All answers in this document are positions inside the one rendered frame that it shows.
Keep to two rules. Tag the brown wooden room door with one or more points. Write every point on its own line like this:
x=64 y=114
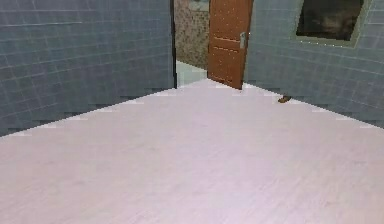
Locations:
x=228 y=43

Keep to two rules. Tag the pale framed picture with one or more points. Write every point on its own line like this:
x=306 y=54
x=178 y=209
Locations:
x=199 y=4

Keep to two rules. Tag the small brown door stopper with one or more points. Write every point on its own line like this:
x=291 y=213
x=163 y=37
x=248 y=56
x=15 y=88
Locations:
x=284 y=99

